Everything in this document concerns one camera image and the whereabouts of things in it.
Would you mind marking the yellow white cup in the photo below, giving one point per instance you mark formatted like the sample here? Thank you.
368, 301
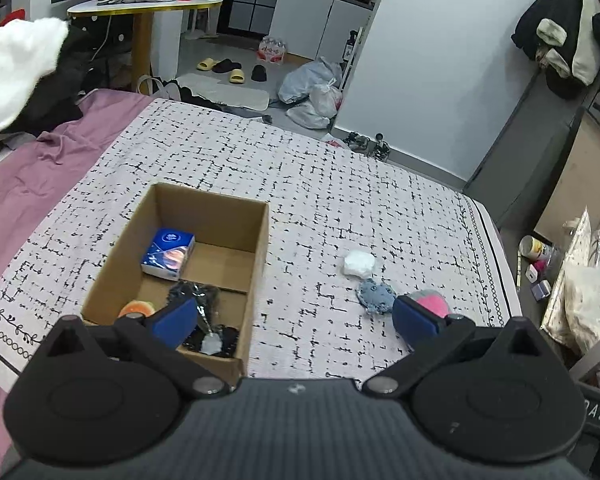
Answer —
534, 250

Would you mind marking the white black patterned blanket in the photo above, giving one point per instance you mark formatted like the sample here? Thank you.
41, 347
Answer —
324, 202

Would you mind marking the white soft ball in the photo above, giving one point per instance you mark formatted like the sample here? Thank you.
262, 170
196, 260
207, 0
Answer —
359, 264

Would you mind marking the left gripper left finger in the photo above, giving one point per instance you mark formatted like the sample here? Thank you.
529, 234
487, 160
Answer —
99, 394

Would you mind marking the blue grey cloth piece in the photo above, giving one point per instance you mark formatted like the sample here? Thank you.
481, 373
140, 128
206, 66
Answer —
375, 298

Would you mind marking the black white plush flower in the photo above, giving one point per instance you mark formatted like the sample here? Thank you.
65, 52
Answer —
221, 341

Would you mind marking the crumpled clear plastic bag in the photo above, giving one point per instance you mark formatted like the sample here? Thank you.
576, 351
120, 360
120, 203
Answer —
572, 315

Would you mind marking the yellow slipper left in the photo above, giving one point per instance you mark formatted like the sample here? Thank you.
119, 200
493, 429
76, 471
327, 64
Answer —
206, 65

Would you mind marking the red white bottle pack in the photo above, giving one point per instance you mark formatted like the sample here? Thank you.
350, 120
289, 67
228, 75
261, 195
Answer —
272, 50

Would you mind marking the black slipper left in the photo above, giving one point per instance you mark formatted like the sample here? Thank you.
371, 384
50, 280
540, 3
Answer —
225, 66

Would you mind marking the grey plastic bag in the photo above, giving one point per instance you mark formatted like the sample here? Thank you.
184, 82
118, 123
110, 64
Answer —
297, 85

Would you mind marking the grey pink plush earmuff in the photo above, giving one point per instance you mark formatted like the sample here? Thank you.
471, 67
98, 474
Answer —
432, 301

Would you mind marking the yellow slipper right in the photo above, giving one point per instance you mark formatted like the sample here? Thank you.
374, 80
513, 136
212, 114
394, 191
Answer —
237, 76

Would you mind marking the black slipper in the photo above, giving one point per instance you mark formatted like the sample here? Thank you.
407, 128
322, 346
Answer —
225, 66
259, 73

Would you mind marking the white plastic bag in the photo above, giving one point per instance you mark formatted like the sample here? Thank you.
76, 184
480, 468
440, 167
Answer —
318, 110

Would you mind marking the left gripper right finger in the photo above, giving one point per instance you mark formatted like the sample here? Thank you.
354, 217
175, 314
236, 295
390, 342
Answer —
490, 394

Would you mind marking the black item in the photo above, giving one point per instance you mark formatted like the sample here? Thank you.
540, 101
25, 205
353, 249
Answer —
206, 297

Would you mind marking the yellow round side table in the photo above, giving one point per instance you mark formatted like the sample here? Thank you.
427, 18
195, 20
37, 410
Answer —
143, 13

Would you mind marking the black slipper right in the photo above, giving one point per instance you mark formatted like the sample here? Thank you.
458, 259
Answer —
259, 73

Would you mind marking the purple bed sheet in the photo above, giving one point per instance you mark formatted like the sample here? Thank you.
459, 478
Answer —
52, 234

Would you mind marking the yellow slipper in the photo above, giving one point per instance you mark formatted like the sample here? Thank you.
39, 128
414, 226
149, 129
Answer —
206, 65
237, 76

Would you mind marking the black white hanging jacket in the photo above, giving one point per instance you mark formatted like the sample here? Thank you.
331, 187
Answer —
563, 38

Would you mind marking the blue tissue pack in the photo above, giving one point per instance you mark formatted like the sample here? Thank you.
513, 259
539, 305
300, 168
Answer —
167, 254

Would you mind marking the white fluffy garment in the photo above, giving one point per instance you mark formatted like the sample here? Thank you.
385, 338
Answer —
29, 51

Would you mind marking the orange burger plush toy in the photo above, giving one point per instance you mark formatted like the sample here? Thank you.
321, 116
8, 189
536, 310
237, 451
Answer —
144, 308

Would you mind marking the brown cardboard box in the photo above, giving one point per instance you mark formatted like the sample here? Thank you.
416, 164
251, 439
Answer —
231, 242

